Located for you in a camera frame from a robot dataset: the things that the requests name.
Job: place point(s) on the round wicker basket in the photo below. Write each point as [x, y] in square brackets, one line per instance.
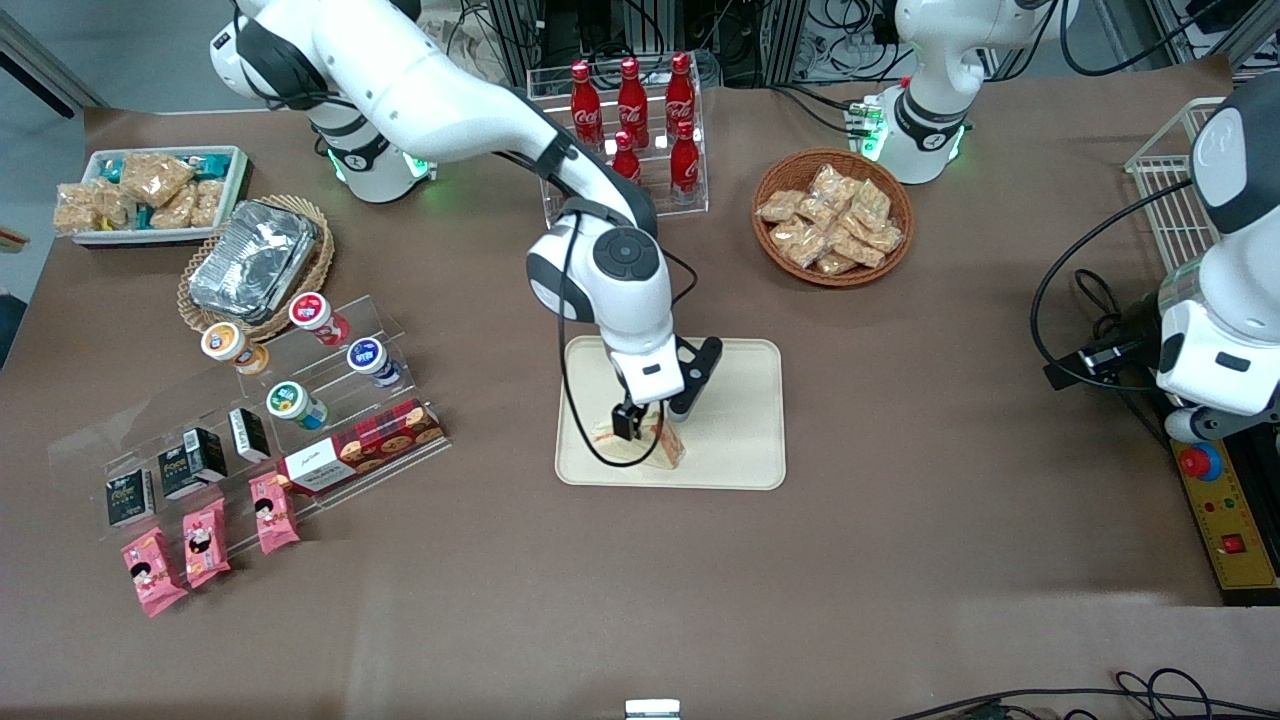
[780, 165]

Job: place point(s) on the clear acrylic bottle rack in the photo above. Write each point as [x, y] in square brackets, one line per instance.
[700, 195]

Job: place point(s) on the black Face tissue pack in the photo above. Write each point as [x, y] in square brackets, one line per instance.
[192, 463]
[248, 434]
[130, 497]

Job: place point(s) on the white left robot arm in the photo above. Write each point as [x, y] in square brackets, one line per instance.
[935, 90]

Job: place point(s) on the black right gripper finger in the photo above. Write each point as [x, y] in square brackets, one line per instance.
[628, 420]

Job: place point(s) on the oval wicker basket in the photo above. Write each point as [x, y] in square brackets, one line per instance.
[320, 270]

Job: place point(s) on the pink cartoon snack packet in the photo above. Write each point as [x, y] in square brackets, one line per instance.
[272, 512]
[205, 543]
[153, 572]

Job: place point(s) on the silver foil container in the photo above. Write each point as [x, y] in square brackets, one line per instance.
[250, 265]

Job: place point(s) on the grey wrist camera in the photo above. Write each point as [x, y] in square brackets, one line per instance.
[681, 407]
[1190, 425]

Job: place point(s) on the cream plastic tray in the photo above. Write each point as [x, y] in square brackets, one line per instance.
[740, 440]

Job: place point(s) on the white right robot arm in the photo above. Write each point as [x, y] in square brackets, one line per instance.
[430, 80]

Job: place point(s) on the red plaid cookie box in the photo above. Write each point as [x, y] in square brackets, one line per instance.
[360, 448]

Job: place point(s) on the red emergency stop button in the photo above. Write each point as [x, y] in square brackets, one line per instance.
[1200, 462]

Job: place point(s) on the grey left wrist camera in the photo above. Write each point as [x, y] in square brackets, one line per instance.
[1190, 425]

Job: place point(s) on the red cola bottle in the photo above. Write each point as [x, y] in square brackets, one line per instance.
[680, 95]
[627, 158]
[632, 100]
[685, 165]
[585, 100]

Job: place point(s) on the green lid yogurt cup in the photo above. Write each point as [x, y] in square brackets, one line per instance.
[292, 402]

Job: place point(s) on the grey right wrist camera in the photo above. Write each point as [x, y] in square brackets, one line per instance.
[681, 407]

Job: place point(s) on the crumpled beige paper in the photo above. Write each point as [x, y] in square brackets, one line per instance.
[470, 50]

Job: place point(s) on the orange gum bottle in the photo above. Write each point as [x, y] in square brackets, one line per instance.
[228, 343]

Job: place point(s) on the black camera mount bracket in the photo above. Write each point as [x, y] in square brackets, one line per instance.
[703, 360]

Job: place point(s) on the golden crisp snack packet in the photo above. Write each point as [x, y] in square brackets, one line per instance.
[835, 265]
[850, 247]
[830, 183]
[885, 238]
[872, 203]
[817, 213]
[780, 207]
[800, 243]

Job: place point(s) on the teal snack packet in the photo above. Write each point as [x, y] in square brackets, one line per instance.
[208, 163]
[108, 168]

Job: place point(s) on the clear acrylic stepped shelf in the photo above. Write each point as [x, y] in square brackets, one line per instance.
[90, 455]

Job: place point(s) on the white rectangular bin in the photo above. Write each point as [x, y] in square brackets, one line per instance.
[238, 190]

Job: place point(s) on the triangle sandwich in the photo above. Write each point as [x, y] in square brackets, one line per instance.
[658, 450]

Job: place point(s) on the small silver metal object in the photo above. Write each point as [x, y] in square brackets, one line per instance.
[652, 710]

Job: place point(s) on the clear packet rice crisp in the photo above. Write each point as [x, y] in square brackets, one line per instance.
[207, 200]
[115, 205]
[155, 177]
[175, 212]
[75, 208]

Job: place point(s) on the yellow control box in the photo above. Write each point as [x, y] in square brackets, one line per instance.
[1235, 530]

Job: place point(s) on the blue lid yogurt cup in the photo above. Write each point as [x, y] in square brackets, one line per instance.
[370, 358]

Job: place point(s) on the red gum bottle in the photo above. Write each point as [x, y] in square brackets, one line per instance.
[315, 315]

